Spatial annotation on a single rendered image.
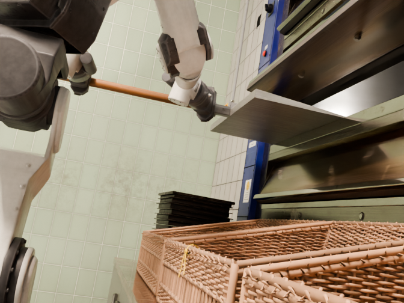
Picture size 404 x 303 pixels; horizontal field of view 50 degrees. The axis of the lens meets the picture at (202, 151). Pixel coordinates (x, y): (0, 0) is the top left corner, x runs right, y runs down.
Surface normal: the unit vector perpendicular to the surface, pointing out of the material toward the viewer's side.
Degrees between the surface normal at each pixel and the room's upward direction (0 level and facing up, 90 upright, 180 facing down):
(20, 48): 90
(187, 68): 134
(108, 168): 90
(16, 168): 74
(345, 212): 90
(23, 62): 90
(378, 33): 168
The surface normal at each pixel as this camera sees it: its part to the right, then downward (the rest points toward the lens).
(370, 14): -0.35, 0.91
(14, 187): 0.26, -0.40
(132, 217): 0.24, -0.14
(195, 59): 0.30, 0.63
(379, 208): -0.96, -0.19
